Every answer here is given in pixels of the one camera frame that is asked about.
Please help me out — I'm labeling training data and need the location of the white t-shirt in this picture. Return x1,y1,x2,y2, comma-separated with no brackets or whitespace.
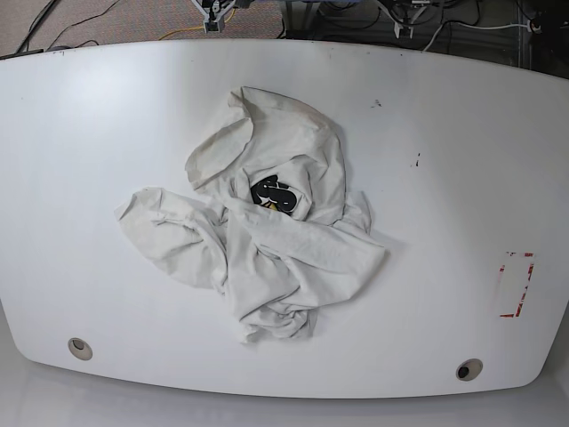
115,86,385,342

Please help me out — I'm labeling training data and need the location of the red tape rectangle marker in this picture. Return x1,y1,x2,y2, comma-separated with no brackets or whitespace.
495,252,535,318

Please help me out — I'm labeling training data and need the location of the yellow cable on floor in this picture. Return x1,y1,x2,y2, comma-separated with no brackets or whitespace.
158,7,236,42

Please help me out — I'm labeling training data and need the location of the right table cable grommet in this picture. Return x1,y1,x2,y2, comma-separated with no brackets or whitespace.
455,359,484,382

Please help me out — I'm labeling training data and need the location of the table cable grommet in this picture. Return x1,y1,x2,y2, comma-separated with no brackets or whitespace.
455,359,484,382
68,337,93,361

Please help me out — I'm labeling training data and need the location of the left table cable grommet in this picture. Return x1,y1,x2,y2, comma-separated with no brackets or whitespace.
68,337,93,361

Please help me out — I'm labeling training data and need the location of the white cable on floor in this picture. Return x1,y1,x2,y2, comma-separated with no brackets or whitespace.
421,19,531,52

